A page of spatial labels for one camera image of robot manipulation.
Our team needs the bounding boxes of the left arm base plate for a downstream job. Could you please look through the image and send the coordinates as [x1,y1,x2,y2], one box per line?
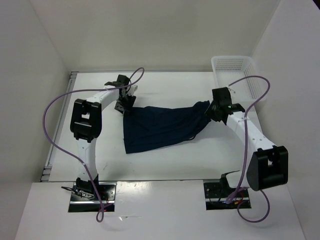
[62,182,117,213]

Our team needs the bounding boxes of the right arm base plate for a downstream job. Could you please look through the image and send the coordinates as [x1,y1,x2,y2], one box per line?
[203,181,252,211]

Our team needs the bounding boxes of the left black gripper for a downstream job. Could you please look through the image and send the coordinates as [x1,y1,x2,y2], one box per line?
[114,93,137,116]

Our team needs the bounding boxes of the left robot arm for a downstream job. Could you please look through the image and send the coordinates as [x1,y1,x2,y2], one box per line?
[70,74,138,200]

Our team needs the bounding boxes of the navy blue shorts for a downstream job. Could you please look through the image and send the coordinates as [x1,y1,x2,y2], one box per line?
[123,101,211,154]

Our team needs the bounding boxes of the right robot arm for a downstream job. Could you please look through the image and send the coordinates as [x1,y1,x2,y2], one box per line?
[205,87,289,197]

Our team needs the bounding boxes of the purple cable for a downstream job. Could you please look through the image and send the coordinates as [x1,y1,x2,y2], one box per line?
[42,66,146,223]
[224,75,272,223]

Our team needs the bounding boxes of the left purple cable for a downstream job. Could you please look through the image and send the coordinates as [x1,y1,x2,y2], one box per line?
[42,66,146,223]

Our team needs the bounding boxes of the white plastic basket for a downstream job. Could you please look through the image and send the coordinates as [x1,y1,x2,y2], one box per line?
[211,55,268,103]

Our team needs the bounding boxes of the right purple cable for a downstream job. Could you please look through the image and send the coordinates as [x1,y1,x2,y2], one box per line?
[224,75,272,223]

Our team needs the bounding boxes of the aluminium table edge rail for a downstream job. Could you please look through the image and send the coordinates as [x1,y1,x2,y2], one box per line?
[40,71,78,183]

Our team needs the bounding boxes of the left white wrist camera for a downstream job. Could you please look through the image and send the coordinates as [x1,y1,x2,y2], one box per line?
[128,84,138,92]

